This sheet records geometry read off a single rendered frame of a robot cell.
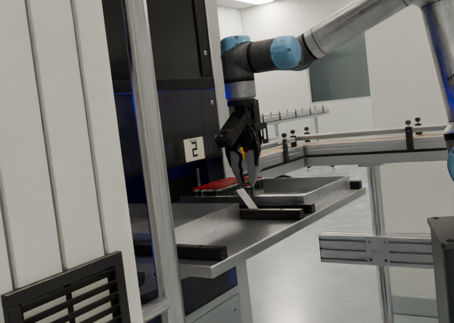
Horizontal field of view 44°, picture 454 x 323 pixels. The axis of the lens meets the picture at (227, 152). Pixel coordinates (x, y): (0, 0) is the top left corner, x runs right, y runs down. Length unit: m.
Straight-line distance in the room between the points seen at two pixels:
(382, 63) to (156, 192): 2.35
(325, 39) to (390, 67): 1.45
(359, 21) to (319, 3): 8.79
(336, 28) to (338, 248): 1.22
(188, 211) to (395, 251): 1.22
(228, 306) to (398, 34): 1.65
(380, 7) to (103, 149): 0.97
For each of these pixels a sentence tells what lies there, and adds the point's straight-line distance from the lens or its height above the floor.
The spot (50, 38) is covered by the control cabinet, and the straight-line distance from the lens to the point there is 0.47.
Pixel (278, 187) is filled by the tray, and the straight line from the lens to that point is 1.53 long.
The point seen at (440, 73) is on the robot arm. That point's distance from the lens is 1.20.
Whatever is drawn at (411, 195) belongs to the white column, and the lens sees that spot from 2.86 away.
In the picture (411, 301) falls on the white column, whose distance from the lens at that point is 2.99.
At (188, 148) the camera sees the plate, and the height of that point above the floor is 1.02.
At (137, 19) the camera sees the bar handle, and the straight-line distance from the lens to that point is 0.56.
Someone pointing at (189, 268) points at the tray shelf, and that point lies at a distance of 0.90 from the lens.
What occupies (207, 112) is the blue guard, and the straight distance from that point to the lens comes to 1.56.
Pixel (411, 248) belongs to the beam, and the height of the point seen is 0.51.
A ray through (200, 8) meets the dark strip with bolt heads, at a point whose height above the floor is 1.40.
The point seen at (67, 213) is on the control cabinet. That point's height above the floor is 1.05.
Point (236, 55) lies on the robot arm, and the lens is 1.34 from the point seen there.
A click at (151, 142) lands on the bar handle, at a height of 1.09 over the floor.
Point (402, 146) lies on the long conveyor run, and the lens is 2.19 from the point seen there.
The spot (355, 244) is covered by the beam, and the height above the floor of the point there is 0.51.
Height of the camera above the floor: 1.12
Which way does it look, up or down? 4 degrees down
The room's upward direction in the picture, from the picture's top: 7 degrees counter-clockwise
